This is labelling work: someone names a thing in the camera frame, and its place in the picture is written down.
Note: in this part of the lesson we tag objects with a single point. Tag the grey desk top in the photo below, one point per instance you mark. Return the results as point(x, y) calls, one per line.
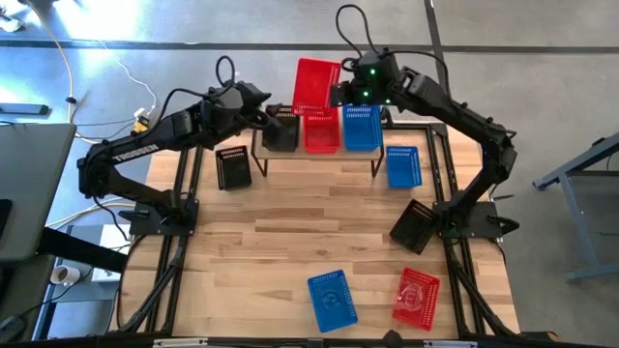
point(34, 183)

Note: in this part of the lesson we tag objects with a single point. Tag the black plastic basket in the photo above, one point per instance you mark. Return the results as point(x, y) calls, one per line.
point(283, 135)
point(233, 171)
point(413, 229)

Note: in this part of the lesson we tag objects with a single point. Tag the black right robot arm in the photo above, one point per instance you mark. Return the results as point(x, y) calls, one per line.
point(459, 116)

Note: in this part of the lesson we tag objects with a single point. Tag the white paper cup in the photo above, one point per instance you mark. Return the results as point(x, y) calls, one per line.
point(65, 275)

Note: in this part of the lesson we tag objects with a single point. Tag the white power strip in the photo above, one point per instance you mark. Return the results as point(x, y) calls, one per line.
point(9, 24)

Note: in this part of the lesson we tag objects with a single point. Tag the black metal table frame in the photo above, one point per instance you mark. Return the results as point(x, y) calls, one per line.
point(271, 343)

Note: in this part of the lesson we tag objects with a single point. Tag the black desk leg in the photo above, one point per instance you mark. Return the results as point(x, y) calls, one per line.
point(82, 251)

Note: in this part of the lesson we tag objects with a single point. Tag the red plastic basket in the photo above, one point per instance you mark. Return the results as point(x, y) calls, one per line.
point(321, 135)
point(416, 299)
point(312, 82)

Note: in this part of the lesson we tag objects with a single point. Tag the black flat bar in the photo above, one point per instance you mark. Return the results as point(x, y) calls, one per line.
point(24, 109)

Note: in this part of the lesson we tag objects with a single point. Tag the white box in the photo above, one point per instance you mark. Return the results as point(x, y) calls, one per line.
point(110, 239)

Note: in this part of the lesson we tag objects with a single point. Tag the blue plastic basket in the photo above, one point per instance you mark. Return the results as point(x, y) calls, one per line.
point(403, 169)
point(333, 302)
point(362, 130)

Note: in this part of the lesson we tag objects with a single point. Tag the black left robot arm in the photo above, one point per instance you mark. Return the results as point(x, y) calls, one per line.
point(140, 150)

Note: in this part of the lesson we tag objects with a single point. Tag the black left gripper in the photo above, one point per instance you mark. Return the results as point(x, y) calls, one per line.
point(251, 106)

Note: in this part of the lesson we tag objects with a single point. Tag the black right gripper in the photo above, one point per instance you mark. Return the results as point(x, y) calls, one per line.
point(372, 82)

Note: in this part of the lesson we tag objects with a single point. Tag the grey metal table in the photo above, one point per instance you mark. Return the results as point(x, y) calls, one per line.
point(580, 162)

